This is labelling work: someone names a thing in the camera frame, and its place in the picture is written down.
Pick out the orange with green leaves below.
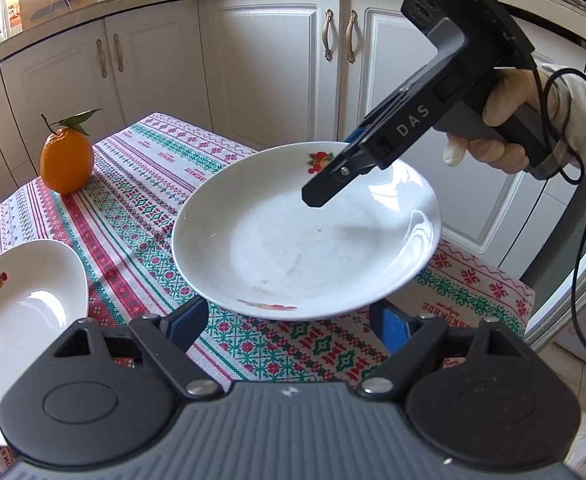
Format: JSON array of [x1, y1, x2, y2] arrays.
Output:
[[39, 108, 104, 196]]

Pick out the white appliance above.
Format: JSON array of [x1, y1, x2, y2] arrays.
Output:
[[520, 195, 586, 367]]

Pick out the black cable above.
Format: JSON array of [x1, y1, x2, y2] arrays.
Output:
[[528, 55, 586, 358]]

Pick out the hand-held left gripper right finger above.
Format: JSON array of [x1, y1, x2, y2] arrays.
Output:
[[358, 302, 536, 402]]

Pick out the person's right hand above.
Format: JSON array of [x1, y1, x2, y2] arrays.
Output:
[[443, 66, 567, 176]]

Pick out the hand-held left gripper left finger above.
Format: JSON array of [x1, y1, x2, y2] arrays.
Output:
[[53, 297, 224, 402]]

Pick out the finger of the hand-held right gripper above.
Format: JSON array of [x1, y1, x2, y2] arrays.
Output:
[[344, 124, 372, 147], [302, 141, 375, 209]]

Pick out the white floral plate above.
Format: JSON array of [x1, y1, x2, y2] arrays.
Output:
[[0, 239, 90, 447], [172, 141, 443, 321]]

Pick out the white kitchen cabinets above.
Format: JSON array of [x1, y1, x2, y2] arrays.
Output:
[[0, 0, 586, 281]]

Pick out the patterned tablecloth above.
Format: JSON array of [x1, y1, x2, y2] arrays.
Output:
[[0, 112, 536, 480]]

